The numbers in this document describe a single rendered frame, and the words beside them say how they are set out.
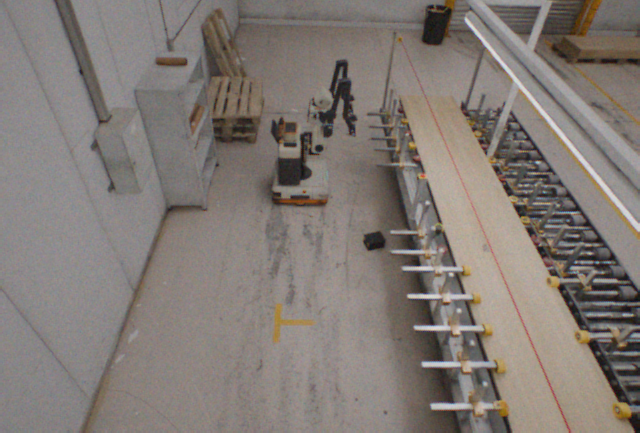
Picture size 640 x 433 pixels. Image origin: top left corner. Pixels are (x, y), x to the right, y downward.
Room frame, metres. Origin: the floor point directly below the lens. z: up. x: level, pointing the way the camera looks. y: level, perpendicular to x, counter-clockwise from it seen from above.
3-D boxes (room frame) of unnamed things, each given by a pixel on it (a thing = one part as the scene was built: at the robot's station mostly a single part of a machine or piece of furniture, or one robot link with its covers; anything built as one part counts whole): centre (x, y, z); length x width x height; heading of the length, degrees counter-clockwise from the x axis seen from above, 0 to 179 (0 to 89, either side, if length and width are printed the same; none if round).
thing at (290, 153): (3.94, 0.39, 0.59); 0.55 x 0.34 x 0.83; 3
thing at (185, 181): (3.92, 1.62, 0.78); 0.90 x 0.45 x 1.55; 3
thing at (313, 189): (3.95, 0.29, 0.16); 0.67 x 0.64 x 0.25; 93
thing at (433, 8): (9.31, -2.24, 0.36); 0.59 x 0.58 x 0.73; 3
